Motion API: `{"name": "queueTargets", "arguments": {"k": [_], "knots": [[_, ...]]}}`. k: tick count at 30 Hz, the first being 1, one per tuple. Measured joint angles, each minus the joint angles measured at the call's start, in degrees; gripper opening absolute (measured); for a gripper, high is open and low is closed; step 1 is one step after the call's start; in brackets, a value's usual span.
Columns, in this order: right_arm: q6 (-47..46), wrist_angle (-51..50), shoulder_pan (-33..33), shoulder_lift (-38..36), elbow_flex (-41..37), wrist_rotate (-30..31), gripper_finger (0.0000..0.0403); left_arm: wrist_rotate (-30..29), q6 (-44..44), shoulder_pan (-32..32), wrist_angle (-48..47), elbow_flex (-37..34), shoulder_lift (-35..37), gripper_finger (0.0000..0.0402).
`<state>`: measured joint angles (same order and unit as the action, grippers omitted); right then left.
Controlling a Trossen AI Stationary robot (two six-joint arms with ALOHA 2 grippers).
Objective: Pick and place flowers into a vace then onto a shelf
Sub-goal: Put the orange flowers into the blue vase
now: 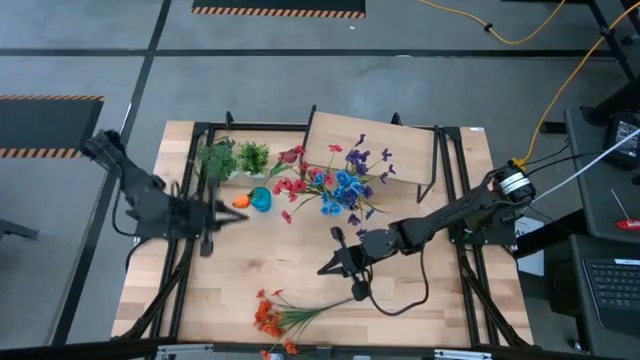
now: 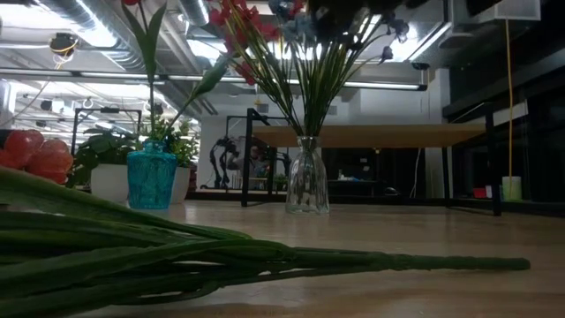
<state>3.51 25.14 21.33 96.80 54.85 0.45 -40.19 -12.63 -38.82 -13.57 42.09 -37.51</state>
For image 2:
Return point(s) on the clear glass vase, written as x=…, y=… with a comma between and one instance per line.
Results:
x=307, y=185

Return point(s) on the dark red tulip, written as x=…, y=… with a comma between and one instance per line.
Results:
x=209, y=77

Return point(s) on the blue flower bunch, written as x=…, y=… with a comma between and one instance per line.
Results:
x=300, y=28

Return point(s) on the teal glass vase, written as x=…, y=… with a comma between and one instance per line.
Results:
x=152, y=181

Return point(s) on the purple flower bunch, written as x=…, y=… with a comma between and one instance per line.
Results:
x=399, y=27

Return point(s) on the bundle of green flower stems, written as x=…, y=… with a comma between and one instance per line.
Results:
x=132, y=260

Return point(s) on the background black robot arm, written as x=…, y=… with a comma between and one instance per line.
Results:
x=223, y=154

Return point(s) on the person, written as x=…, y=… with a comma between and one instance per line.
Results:
x=258, y=161

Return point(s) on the small-leaf plant white pot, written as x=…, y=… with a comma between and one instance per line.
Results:
x=184, y=148

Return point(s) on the long ceiling light strip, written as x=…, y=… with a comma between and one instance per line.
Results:
x=379, y=85

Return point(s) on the broad-leaf plant white pot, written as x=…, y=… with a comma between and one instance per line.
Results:
x=110, y=183

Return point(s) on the red box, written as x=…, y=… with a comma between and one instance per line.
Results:
x=479, y=193

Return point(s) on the blue and white box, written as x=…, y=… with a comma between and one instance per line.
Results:
x=489, y=191

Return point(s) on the pale green container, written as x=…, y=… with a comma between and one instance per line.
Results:
x=512, y=189

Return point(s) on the white ceiling box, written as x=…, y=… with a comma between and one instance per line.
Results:
x=503, y=9

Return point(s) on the wooden shelf black frame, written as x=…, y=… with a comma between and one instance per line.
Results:
x=375, y=135

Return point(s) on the black ceiling dome camera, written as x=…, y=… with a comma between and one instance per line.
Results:
x=420, y=65

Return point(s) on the silver ceiling duct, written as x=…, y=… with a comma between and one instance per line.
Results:
x=132, y=53

